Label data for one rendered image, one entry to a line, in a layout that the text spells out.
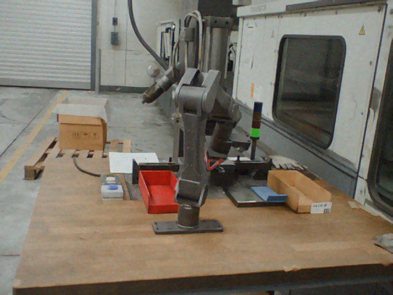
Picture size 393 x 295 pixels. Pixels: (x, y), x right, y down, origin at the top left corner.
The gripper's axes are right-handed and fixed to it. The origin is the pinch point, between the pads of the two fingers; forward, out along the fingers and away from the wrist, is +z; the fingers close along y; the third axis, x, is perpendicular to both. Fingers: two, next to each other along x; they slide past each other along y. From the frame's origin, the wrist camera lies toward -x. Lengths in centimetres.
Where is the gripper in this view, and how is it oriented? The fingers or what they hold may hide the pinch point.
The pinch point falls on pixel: (209, 165)
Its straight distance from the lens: 154.2
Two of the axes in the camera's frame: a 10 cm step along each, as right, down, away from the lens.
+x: -9.6, -1.0, -2.8
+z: -2.6, 7.2, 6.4
